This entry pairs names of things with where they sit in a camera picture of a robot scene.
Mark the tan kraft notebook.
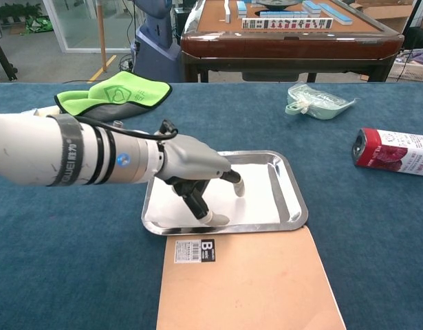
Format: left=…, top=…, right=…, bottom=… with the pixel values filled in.
left=155, top=225, right=347, bottom=330

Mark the green bag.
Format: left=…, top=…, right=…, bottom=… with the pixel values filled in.
left=25, top=16, right=54, bottom=34

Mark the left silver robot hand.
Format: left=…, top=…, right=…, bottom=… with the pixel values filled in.
left=155, top=133, right=246, bottom=227

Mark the blue felt table cover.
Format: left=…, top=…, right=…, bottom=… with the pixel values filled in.
left=0, top=82, right=423, bottom=330

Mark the wooden pole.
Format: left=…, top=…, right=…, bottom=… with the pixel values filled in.
left=96, top=0, right=108, bottom=73

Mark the brown mahjong table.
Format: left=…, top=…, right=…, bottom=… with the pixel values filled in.
left=180, top=0, right=405, bottom=83

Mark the red labelled drink bottle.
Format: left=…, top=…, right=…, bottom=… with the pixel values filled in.
left=351, top=127, right=423, bottom=178

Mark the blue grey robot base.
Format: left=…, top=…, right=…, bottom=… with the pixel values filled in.
left=132, top=0, right=183, bottom=83

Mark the mint green dustpan set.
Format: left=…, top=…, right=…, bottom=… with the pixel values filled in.
left=284, top=82, right=357, bottom=121

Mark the face-up mahjong tile row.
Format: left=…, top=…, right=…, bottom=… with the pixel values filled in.
left=241, top=17, right=334, bottom=30

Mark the white plastic basket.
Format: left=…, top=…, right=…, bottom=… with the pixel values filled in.
left=386, top=51, right=423, bottom=83

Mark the green microfiber cloth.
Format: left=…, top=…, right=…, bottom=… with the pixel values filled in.
left=54, top=70, right=173, bottom=124

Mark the blue mahjong tile row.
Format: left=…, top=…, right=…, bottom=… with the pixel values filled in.
left=302, top=0, right=322, bottom=18
left=259, top=10, right=310, bottom=19
left=317, top=3, right=354, bottom=25

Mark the black stand leg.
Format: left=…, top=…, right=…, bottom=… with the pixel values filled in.
left=0, top=27, right=19, bottom=83

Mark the white paper sheet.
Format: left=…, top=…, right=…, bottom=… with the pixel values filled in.
left=144, top=163, right=281, bottom=228

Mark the silver metal tray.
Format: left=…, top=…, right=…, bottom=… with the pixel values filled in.
left=141, top=149, right=309, bottom=237

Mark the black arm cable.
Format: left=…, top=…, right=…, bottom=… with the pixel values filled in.
left=73, top=116, right=180, bottom=141

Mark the black tripod stand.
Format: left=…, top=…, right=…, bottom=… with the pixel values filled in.
left=402, top=0, right=423, bottom=63

